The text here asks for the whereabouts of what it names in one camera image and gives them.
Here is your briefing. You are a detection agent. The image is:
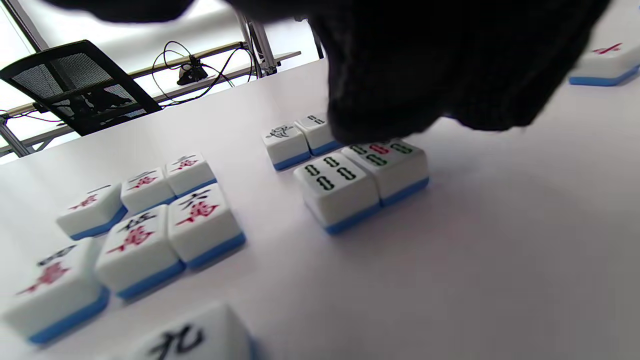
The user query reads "black mounted camera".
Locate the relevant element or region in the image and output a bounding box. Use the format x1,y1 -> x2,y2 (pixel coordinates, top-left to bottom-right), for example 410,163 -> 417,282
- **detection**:
177,57 -> 209,86

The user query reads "person's left hand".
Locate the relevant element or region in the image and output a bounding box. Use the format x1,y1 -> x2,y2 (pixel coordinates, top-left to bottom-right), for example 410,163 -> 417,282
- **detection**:
45,0 -> 612,146

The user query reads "two-bamboo mahjong tile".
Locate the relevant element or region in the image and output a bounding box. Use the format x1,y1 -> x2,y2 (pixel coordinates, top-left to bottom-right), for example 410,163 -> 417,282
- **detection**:
295,114 -> 343,156

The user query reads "five-bamboo mahjong tile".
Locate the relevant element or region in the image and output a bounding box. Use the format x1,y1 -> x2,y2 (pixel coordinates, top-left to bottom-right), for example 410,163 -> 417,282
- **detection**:
342,139 -> 430,207

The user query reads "black mesh office chair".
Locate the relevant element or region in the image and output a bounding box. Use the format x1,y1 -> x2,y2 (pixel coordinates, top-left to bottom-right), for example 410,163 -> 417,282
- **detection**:
0,40 -> 162,137

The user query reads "red-symbol mahjong tile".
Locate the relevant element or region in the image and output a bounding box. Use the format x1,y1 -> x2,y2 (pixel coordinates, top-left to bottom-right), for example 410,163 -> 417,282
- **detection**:
568,42 -> 640,87

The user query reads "white standing desk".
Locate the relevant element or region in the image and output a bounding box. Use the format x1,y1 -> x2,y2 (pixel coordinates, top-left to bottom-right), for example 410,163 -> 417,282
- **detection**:
0,41 -> 302,158

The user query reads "four-bamboo mahjong tile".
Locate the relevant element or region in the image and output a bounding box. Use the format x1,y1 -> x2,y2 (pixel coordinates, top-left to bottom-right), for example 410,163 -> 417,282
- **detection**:
293,151 -> 382,236

